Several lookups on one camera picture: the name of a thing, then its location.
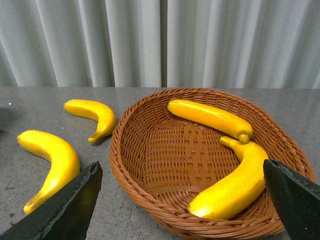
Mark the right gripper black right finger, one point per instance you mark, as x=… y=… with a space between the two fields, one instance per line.
x=295 y=198

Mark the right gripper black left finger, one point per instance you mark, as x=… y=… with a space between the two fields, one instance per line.
x=64 y=216

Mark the curved yellow banana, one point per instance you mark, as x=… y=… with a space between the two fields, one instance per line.
x=235 y=192

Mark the large yellow banana front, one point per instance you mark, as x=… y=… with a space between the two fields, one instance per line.
x=64 y=160

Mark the straight yellow banana in basket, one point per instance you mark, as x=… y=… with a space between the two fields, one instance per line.
x=213 y=117

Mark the yellow banana back on table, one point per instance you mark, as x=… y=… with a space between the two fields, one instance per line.
x=96 y=111

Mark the right brown wicker basket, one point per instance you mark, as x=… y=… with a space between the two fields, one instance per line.
x=163 y=161

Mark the white pleated curtain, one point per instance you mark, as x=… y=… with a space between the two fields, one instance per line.
x=160 y=43

